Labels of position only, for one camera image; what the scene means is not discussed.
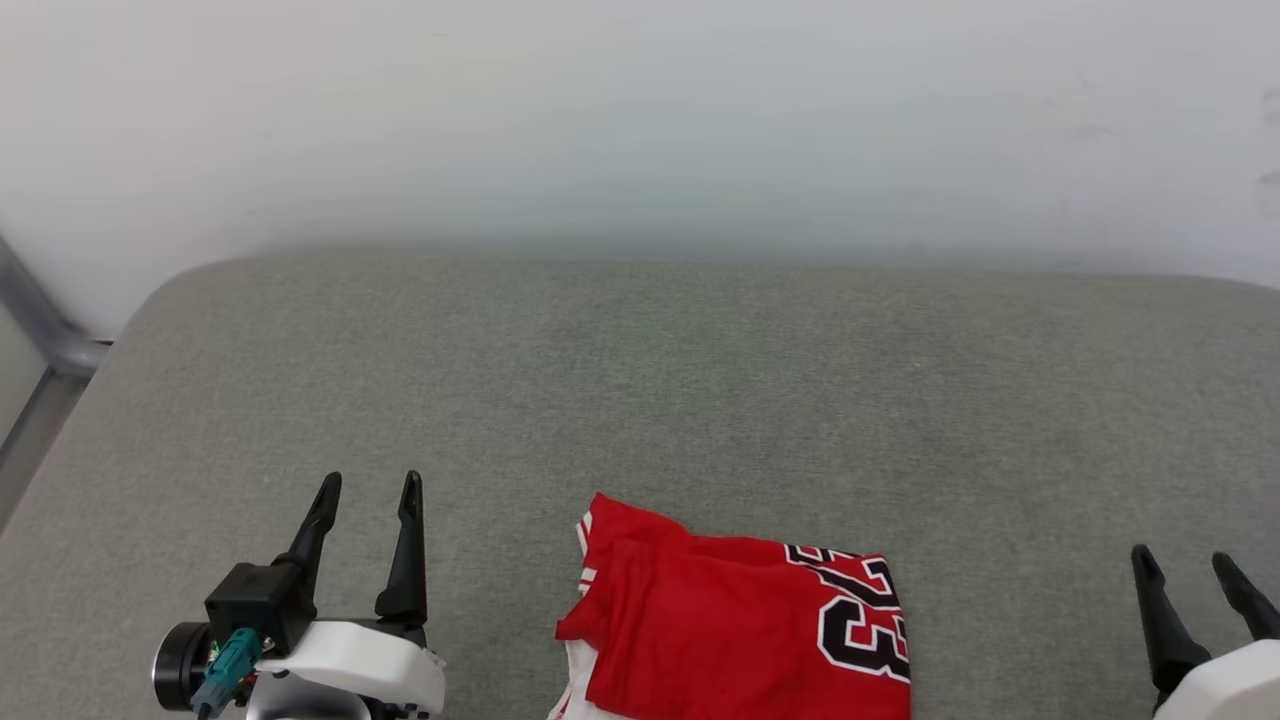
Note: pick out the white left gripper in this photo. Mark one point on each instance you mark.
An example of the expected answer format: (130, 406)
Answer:
(360, 660)

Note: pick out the red white basketball jersey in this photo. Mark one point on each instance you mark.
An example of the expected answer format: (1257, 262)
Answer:
(720, 620)

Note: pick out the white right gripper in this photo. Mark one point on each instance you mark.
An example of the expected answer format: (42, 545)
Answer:
(1235, 690)

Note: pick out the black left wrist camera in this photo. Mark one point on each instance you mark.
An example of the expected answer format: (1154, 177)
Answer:
(260, 600)

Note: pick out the grey metal pole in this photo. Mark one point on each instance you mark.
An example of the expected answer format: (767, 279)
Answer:
(50, 345)

